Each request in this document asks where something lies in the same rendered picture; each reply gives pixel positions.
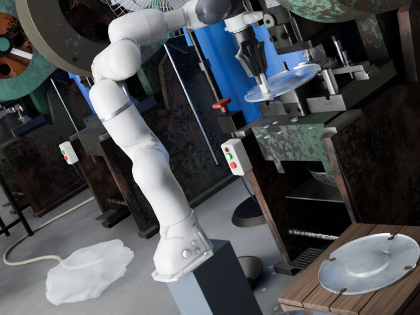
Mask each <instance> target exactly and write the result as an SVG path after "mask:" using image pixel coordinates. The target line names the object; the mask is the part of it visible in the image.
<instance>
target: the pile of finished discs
mask: <svg viewBox="0 0 420 315"><path fill-rule="evenodd" d="M392 236H393V235H390V233H382V234H373V235H370V236H365V237H361V238H359V239H356V240H353V241H351V242H349V243H347V244H345V245H343V246H341V247H340V248H338V249H337V250H335V251H334V252H332V253H331V254H330V257H329V259H331V258H336V260H334V261H329V259H327V260H324V262H323V263H322V264H321V267H320V268H319V272H318V278H319V281H320V283H321V285H322V286H323V287H324V288H326V289H327V290H328V291H331V292H333V293H336V294H340V293H341V292H340V290H341V289H343V288H347V291H346V292H343V293H342V294H343V295H357V294H366V293H371V292H374V291H378V290H380V289H383V288H386V287H388V286H390V285H392V284H394V283H396V282H398V281H400V280H401V279H402V278H404V277H405V276H407V275H408V274H409V273H410V272H411V271H412V270H413V269H408V270H405V269H404V268H405V267H406V266H412V268H415V267H416V265H417V263H418V262H419V258H420V247H419V244H418V243H417V242H416V241H415V240H414V239H413V238H411V237H409V236H405V235H403V234H397V235H395V236H394V237H395V238H394V239H393V240H390V241H389V240H388V238H390V237H392Z"/></svg>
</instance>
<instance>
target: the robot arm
mask: <svg viewBox="0 0 420 315"><path fill-rule="evenodd" d="M263 17H264V13H263V12H262V11H252V12H249V11H248V9H247V7H246V6H245V5H244V0H190V1H188V2H187V3H186V4H185V5H184V6H182V7H181V8H180V9H176V10H173V11H169V12H164V13H163V12H162V11H160V10H159V9H157V8H153V9H143V10H139V11H136V12H131V13H128V14H125V15H123V16H121V17H119V18H117V19H115V20H113V21H112V23H111V24H110V25H109V38H110V41H111V44H110V45H109V46H108V47H107V48H106V49H105V50H104V51H102V52H100V53H99V54H98V55H97V56H96V57H95V58H94V61H93V63H92V66H91V67H92V75H93V77H94V82H95V85H94V86H93V87H92V88H91V90H90V92H89V97H90V100H91V102H92V105H93V107H94V110H95V111H96V113H97V115H98V116H99V118H100V120H101V122H102V123H103V125H104V127H105V128H106V129H107V131H108V133H109V134H110V135H111V137H112V138H113V139H114V141H115V143H116V144H117V145H118V146H120V147H121V149H122V150H123V151H124V152H125V153H126V154H127V155H128V156H129V157H130V158H131V159H132V161H133V167H132V174H133V177H134V180H135V181H136V182H137V184H138V185H139V187H140V188H141V191H142V192H143V193H144V195H145V196H146V198H147V200H148V201H149V202H150V203H151V206H152V208H153V209H154V212H155V214H156V216H157V218H158V220H159V222H160V234H161V239H160V241H159V244H158V246H157V249H156V252H155V254H154V257H153V259H154V263H155V266H156V270H155V271H154V272H153V273H152V276H153V278H154V280H156V281H163V282H171V281H177V280H179V279H180V278H182V277H183V276H184V275H186V274H187V273H188V272H190V271H192V270H193V269H194V268H196V267H197V266H198V265H200V264H201V263H203V262H204V261H205V260H207V259H208V258H210V257H211V256H212V255H214V254H213V247H214V245H213V243H212V242H211V241H210V240H209V239H208V237H207V236H206V234H205V233H204V231H203V229H202V227H201V226H200V224H199V223H198V218H197V216H196V214H195V212H194V211H193V209H192V208H190V206H189V203H188V201H187V199H186V197H185V195H184V192H183V190H182V188H181V186H180V185H179V183H178V182H177V180H176V178H175V177H174V175H173V173H172V172H171V169H170V166H169V153H168V152H167V150H166V148H165V147H164V146H163V144H162V143H161V142H160V140H159V139H158V138H157V136H156V135H155V134H154V133H153V132H152V131H151V129H150V128H149V127H148V125H147V124H146V123H145V121H144V119H143V118H142V116H141V115H140V113H139V111H138V110H137V109H136V107H135V105H134V104H133V102H131V100H130V99H129V98H128V96H127V94H126V93H125V92H124V90H123V82H124V81H125V80H126V79H127V78H129V77H131V76H133V75H135V74H136V72H137V71H138V70H139V69H140V67H141V63H142V59H141V51H140V47H143V46H148V45H150V44H154V43H156V42H158V41H160V40H162V39H164V38H165V37H166V35H167V33H168V32H169V31H173V30H176V29H180V28H189V29H201V28H203V27H206V26H208V25H212V24H216V23H219V22H220V21H222V20H223V19H224V21H225V23H226V26H227V27H225V28H224V29H225V31H229V32H232V31H233V34H232V36H233V38H234V41H235V43H236V44H237V46H238V54H237V55H235V58H236V59H237V60H239V62H240V63H241V65H242V66H243V68H244V69H245V71H246V72H247V74H248V76H249V77H255V79H256V82H257V84H258V86H260V88H261V91H262V93H263V94H266V93H269V92H271V91H270V88H269V86H268V83H267V81H268V79H267V77H266V74H265V73H266V72H267V71H266V70H267V69H268V64H267V60H266V54H265V50H264V41H258V40H257V39H256V37H255V35H256V34H255V32H254V29H253V27H252V26H250V24H251V23H254V22H256V21H258V20H261V19H263Z"/></svg>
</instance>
